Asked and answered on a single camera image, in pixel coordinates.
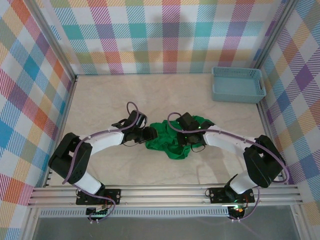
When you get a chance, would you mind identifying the light blue plastic basket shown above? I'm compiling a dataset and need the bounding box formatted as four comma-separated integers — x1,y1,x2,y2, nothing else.
211,66,267,105

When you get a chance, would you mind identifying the gripper thin black wire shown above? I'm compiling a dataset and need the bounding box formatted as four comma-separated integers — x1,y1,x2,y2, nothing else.
121,141,141,149
190,144,206,154

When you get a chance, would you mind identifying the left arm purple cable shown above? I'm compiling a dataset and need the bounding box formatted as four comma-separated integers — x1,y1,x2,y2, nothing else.
61,101,142,224

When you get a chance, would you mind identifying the grey translucent panel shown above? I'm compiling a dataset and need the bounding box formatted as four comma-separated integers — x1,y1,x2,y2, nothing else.
32,216,301,240

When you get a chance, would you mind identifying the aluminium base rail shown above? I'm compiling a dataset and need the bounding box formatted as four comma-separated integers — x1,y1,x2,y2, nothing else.
27,184,304,208

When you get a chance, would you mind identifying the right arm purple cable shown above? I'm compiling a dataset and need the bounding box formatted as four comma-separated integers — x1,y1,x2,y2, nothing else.
166,112,292,222

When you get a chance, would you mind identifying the grey slotted cable duct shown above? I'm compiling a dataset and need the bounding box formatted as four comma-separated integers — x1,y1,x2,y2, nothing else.
39,208,231,218

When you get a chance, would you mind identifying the aluminium corner post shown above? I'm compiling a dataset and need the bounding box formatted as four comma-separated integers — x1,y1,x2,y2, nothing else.
253,0,300,70
24,0,79,85

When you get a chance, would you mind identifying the right gripper thin black wire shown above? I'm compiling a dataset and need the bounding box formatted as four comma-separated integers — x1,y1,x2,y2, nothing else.
190,144,206,154

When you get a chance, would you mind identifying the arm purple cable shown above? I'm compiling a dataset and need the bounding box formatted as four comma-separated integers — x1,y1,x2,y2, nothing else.
61,101,142,224
166,112,292,222

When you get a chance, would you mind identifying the green t-shirt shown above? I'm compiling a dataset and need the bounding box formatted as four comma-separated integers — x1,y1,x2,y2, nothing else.
144,114,216,161

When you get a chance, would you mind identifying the aluminium side rail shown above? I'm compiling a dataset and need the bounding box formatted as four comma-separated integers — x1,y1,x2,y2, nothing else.
42,74,79,188
256,101,291,186

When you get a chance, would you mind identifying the left gripper thin black wire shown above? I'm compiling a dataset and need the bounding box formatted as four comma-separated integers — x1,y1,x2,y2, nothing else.
121,141,141,149

